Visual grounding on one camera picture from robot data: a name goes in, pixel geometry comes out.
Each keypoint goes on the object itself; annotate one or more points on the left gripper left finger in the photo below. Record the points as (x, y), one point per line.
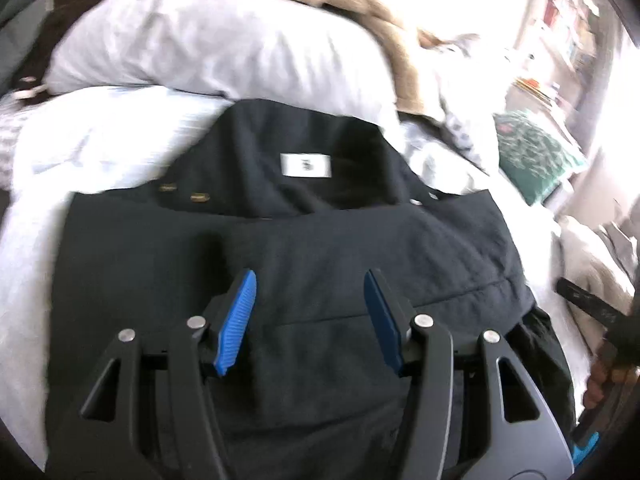
(110, 422)

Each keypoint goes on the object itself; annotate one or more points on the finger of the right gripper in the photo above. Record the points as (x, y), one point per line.
(590, 304)

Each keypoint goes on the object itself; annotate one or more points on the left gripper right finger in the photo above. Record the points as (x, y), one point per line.
(472, 412)

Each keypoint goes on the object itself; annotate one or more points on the black quilted jacket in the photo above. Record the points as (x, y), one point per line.
(310, 202)

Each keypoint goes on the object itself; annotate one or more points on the person's right hand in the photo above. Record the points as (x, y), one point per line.
(601, 373)

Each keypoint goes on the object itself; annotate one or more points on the beige folded towel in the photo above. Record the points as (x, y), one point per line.
(601, 261)

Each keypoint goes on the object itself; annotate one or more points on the green leaf-pattern cushion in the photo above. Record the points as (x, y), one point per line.
(534, 155)

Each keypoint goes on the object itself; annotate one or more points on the white patterned pillow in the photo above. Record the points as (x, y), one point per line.
(455, 147)

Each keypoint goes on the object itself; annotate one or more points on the white bookshelf with books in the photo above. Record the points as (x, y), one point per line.
(556, 55)

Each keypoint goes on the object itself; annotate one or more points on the white grid bed cover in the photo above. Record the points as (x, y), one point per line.
(102, 138)

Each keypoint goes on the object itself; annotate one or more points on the grey checkered cloth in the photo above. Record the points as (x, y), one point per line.
(13, 116)

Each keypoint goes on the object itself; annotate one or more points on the light grey pillow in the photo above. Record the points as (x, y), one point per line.
(277, 50)

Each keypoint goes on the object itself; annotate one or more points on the dark grey padded garment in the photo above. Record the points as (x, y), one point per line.
(20, 25)

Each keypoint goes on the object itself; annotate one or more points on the dark brown garment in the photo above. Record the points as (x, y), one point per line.
(27, 80)

